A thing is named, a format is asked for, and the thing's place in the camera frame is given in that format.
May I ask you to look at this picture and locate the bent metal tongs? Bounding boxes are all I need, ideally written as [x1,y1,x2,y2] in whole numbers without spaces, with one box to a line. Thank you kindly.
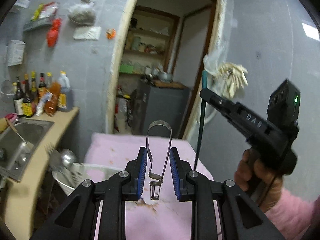
[146,120,173,201]

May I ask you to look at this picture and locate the person's pink-sleeved right forearm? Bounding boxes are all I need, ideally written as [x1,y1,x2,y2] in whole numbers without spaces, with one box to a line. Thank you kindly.
[264,186,318,240]

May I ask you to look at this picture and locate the clear plastic bag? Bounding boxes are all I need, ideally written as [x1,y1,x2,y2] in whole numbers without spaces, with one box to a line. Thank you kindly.
[203,50,224,75]

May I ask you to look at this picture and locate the white utensil basket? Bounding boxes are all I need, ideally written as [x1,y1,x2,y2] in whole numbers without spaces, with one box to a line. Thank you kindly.
[52,163,120,196]

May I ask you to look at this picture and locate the dark bottle with yellow cap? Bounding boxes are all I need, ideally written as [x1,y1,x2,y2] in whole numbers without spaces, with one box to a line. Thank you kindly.
[30,71,38,100]

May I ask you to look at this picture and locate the wire strainer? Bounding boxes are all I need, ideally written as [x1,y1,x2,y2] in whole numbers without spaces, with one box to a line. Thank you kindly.
[0,80,14,96]

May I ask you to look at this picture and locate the steel ladle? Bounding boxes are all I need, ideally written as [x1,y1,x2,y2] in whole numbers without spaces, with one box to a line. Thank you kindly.
[61,149,78,170]

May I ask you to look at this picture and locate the small white bottle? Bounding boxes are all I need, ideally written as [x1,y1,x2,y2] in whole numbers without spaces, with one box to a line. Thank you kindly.
[36,92,53,117]

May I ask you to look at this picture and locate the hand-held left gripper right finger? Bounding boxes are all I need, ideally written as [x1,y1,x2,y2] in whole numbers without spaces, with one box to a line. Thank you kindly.
[169,147,285,240]

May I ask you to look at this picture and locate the cream rubber gloves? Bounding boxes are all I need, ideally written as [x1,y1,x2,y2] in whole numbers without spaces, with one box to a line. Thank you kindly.
[217,62,248,98]

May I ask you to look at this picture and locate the dark bottle with yellow label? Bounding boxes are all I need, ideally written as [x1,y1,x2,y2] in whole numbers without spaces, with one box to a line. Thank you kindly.
[22,74,35,118]

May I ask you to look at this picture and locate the beige kitchen counter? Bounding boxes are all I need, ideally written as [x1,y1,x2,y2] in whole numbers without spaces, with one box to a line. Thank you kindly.
[0,106,80,233]

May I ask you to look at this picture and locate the dark green chopstick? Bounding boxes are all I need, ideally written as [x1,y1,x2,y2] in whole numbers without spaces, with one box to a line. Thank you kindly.
[194,70,207,172]

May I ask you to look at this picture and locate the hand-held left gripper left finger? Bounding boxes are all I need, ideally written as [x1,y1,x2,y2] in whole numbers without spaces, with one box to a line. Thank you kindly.
[30,147,148,240]

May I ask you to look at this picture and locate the metal pot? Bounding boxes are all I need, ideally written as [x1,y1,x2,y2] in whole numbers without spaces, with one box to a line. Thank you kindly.
[157,71,173,81]

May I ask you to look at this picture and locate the grey wall shelf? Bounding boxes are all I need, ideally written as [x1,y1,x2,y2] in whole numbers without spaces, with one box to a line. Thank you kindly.
[23,19,54,32]

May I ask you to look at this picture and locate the large dark liquid jug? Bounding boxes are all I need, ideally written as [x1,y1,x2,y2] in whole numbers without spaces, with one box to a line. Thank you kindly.
[57,71,75,112]

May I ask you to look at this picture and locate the dark bottle with red cap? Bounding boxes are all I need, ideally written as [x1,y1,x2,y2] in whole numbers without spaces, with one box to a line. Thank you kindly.
[38,73,47,95]

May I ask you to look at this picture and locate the red hanging bag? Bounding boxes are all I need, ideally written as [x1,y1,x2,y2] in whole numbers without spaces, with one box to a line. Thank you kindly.
[47,18,63,47]

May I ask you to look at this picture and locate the pink flowered tablecloth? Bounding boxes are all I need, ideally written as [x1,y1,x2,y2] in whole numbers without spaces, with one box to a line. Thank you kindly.
[84,132,220,240]

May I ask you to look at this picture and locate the red yellow snack packets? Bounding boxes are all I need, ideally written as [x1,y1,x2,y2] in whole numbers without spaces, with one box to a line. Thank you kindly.
[30,2,60,22]

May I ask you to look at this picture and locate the plain dark glass bottle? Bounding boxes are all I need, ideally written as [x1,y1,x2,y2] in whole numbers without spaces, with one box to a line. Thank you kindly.
[13,76,24,116]

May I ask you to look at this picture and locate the wooden shelf unit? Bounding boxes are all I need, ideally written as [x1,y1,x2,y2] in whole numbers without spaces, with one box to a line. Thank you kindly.
[120,5,180,77]

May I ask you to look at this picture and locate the steel sink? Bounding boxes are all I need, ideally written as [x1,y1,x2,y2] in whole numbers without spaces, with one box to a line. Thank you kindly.
[0,117,55,182]

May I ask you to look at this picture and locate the white cloth on wall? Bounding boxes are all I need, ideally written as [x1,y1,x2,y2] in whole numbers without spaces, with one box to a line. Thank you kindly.
[73,26,102,40]

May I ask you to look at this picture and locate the grey metal cabinet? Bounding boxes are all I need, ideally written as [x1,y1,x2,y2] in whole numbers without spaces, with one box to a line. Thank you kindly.
[131,80,190,138]

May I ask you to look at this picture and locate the pile of plastic bags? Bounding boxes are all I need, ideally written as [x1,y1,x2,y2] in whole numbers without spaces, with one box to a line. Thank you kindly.
[114,85,137,134]

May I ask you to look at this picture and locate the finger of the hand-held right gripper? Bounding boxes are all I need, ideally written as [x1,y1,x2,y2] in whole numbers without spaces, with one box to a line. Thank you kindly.
[199,88,240,120]

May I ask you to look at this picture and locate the white wall box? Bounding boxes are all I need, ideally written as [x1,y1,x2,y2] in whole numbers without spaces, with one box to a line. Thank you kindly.
[6,40,26,67]

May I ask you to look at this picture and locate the person's right hand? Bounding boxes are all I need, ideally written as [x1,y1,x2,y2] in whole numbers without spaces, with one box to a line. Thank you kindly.
[234,148,284,213]

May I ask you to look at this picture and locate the cream door frame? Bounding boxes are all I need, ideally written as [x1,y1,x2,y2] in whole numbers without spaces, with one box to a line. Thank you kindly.
[106,0,227,140]

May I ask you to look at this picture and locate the grey filled hanging bag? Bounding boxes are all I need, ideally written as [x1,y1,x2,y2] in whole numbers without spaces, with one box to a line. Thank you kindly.
[67,0,99,26]

